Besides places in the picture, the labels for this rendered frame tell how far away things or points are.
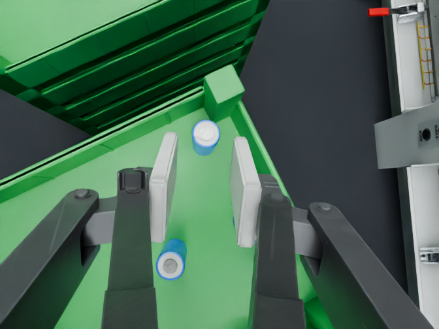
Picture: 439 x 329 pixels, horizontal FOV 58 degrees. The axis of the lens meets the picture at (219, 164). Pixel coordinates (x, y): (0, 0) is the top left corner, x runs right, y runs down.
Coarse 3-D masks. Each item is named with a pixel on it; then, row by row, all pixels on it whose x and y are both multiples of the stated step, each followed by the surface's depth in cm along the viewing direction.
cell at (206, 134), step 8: (208, 120) 26; (200, 128) 25; (208, 128) 25; (216, 128) 26; (192, 136) 25; (200, 136) 25; (208, 136) 25; (216, 136) 26; (200, 144) 25; (208, 144) 25; (216, 144) 28; (200, 152) 29; (208, 152) 29
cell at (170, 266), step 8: (176, 240) 30; (168, 248) 26; (176, 248) 26; (184, 248) 29; (160, 256) 25; (168, 256) 25; (176, 256) 25; (184, 256) 26; (160, 264) 25; (168, 264) 25; (176, 264) 25; (184, 264) 25; (160, 272) 25; (168, 272) 25; (176, 272) 25; (168, 280) 25
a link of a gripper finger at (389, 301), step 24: (312, 216) 15; (336, 216) 15; (336, 240) 13; (360, 240) 14; (312, 264) 15; (336, 264) 13; (360, 264) 12; (336, 288) 13; (360, 288) 11; (384, 288) 11; (336, 312) 13; (360, 312) 11; (384, 312) 10; (408, 312) 10
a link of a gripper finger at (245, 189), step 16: (240, 144) 21; (240, 160) 19; (240, 176) 18; (256, 176) 17; (240, 192) 18; (256, 192) 16; (240, 208) 17; (256, 208) 17; (240, 224) 17; (240, 240) 17
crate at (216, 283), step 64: (128, 128) 26; (192, 128) 32; (0, 192) 27; (64, 192) 31; (192, 192) 31; (0, 256) 30; (192, 256) 31; (64, 320) 30; (192, 320) 31; (320, 320) 27
